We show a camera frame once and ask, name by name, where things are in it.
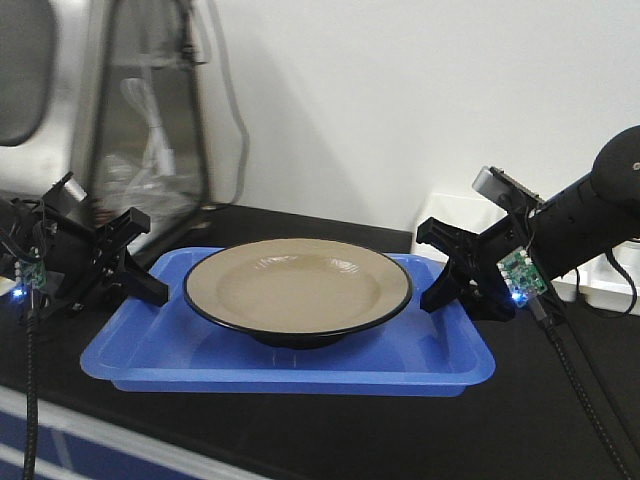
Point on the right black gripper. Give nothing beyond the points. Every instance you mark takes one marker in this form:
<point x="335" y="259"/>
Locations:
<point x="491" y="298"/>

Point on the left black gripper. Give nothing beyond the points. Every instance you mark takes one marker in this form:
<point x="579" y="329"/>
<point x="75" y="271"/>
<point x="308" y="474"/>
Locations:
<point x="76" y="257"/>

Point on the blue plastic tray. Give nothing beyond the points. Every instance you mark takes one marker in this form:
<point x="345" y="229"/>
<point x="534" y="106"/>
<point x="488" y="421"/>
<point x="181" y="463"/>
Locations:
<point x="172" y="349"/>

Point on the beige plate with black rim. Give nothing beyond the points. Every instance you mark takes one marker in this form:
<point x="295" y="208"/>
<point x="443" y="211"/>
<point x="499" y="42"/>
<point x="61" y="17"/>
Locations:
<point x="297" y="292"/>

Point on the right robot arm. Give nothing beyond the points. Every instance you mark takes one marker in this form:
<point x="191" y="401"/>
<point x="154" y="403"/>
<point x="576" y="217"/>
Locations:
<point x="588" y="218"/>

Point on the right green circuit board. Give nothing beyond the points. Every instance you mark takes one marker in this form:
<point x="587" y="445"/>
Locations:
<point x="521" y="276"/>

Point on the green circuit board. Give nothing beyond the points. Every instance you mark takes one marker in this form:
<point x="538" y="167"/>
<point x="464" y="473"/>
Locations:
<point x="521" y="276"/>
<point x="31" y="275"/>

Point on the left green circuit board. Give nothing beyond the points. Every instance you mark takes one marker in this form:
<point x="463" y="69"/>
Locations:
<point x="31" y="275"/>

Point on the right white plastic bin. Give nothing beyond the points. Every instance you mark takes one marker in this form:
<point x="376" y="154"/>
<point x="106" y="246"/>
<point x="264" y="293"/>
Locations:
<point x="602" y="285"/>

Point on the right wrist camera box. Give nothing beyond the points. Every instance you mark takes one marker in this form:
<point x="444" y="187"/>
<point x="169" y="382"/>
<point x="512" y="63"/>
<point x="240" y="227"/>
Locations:
<point x="493" y="183"/>

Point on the metal frame stand with plastic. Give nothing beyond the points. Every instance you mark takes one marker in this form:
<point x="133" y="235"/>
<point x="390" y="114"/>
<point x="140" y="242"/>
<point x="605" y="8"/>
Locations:
<point x="171" y="140"/>

